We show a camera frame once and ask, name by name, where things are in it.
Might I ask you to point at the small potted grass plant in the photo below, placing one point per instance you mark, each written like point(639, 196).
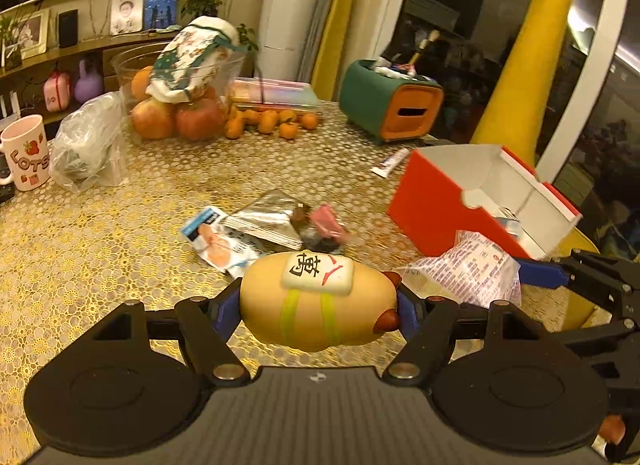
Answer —
point(11, 57)

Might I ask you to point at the person's right hand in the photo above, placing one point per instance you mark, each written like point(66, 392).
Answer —
point(612, 429)

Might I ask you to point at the printed cloth bag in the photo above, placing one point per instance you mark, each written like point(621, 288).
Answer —
point(190, 60)

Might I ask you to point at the white router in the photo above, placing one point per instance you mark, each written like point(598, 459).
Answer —
point(10, 107)

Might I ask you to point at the yellow squishy toy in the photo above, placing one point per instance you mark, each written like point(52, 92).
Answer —
point(310, 315)

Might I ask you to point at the red cardboard box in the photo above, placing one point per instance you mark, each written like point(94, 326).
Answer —
point(430, 205)

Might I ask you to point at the green orange tissue box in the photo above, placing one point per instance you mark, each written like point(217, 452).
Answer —
point(410, 115)

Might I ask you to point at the purple kettlebell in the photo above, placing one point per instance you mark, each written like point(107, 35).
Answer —
point(89, 87)

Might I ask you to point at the pink strawberry mug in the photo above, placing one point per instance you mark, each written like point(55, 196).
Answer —
point(25, 155)

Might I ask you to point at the silver foil snack packet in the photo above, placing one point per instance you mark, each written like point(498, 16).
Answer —
point(265, 220)

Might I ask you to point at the row of small tangerines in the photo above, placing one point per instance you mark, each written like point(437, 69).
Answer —
point(270, 122)

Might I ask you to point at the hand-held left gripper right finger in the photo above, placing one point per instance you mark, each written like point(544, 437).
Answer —
point(407, 312)

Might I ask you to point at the grey curtain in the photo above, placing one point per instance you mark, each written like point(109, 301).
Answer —
point(330, 20)

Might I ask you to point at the yellow giraffe figure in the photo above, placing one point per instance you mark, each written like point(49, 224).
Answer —
point(545, 45)

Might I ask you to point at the black speaker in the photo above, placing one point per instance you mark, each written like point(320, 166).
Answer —
point(68, 29)

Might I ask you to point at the white standing air conditioner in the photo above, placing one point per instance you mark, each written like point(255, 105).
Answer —
point(290, 20)

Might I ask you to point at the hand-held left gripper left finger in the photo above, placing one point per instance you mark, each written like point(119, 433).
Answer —
point(226, 317)

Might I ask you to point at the red apple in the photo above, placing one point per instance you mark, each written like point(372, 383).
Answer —
point(200, 120)
point(152, 119)

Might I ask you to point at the yellow curtain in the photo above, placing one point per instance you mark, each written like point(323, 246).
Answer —
point(375, 5)

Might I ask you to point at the portrait photo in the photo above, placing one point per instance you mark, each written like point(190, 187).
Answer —
point(126, 14)

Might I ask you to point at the blue photo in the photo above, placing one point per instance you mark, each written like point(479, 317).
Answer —
point(161, 7)

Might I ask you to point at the gold lace covered desktop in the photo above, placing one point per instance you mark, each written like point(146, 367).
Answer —
point(125, 245)

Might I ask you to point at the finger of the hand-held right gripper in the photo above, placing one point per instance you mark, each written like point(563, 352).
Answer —
point(600, 335)
point(542, 275)

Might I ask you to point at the dark snack packet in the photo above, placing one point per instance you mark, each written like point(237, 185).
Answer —
point(315, 241)

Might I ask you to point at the orange fruit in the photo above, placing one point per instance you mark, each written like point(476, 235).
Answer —
point(141, 84)

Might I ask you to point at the makeup brush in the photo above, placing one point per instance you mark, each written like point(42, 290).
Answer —
point(425, 47)

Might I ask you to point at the pastel plastic pencil case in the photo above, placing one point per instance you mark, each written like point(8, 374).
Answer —
point(280, 92)

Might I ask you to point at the clear plastic bag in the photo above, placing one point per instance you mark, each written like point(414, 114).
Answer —
point(85, 140)

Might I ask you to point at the white window frame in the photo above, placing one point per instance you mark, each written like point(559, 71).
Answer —
point(600, 20)

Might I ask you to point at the small pink case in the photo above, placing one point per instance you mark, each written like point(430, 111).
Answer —
point(56, 92)

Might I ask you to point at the wooden media cabinet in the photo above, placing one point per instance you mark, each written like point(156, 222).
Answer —
point(115, 52)

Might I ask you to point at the pink candy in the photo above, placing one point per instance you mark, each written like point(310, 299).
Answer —
point(327, 220)

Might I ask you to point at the pink white printed plastic packet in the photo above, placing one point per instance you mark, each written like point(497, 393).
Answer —
point(475, 265)

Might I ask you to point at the white photo frame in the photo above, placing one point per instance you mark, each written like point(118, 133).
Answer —
point(35, 32)

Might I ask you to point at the glass fruit bowl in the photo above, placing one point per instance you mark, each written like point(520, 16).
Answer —
point(125, 67)

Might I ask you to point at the white ointment tube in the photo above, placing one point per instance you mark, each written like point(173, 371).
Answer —
point(392, 162)

